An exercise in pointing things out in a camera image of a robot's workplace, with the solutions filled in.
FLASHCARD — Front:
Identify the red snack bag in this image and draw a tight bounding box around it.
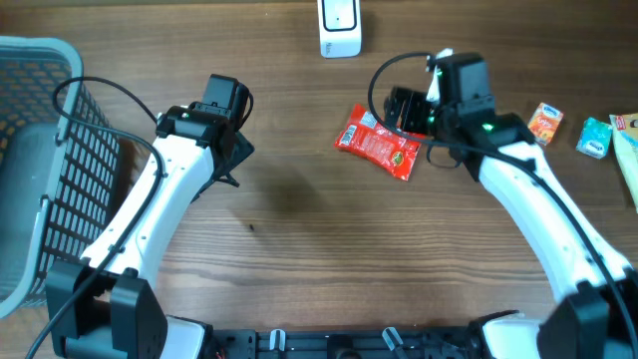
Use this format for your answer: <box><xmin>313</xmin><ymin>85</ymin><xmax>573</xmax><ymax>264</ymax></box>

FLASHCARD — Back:
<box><xmin>334</xmin><ymin>104</ymin><xmax>421</xmax><ymax>181</ymax></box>

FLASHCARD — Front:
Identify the orange small box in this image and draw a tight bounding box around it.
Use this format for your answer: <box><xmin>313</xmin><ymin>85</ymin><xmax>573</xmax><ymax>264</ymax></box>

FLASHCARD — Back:
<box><xmin>527</xmin><ymin>103</ymin><xmax>564</xmax><ymax>146</ymax></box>

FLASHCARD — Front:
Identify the green tissue pack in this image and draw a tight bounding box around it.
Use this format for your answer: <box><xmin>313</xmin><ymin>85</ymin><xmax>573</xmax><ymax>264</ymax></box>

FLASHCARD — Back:
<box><xmin>576</xmin><ymin>118</ymin><xmax>612</xmax><ymax>160</ymax></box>

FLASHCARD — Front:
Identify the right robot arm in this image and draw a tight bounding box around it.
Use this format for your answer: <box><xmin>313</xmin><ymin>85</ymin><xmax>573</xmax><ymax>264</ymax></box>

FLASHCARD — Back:
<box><xmin>382</xmin><ymin>87</ymin><xmax>637</xmax><ymax>358</ymax></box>

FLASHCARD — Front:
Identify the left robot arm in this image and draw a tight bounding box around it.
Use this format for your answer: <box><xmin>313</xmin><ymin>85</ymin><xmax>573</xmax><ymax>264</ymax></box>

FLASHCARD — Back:
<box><xmin>45</xmin><ymin>98</ymin><xmax>254</xmax><ymax>358</ymax></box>

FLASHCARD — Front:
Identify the white barcode scanner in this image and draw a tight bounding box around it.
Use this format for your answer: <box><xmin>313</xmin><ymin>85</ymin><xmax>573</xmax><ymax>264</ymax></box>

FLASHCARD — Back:
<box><xmin>317</xmin><ymin>0</ymin><xmax>363</xmax><ymax>59</ymax></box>

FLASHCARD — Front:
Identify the grey plastic mesh basket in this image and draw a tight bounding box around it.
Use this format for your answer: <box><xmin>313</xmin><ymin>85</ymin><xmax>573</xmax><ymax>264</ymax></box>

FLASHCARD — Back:
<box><xmin>1</xmin><ymin>36</ymin><xmax>121</xmax><ymax>317</ymax></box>

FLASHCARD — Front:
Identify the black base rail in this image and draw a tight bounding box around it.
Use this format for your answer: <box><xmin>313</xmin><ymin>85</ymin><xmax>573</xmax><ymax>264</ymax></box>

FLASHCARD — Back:
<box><xmin>201</xmin><ymin>326</ymin><xmax>491</xmax><ymax>359</ymax></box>

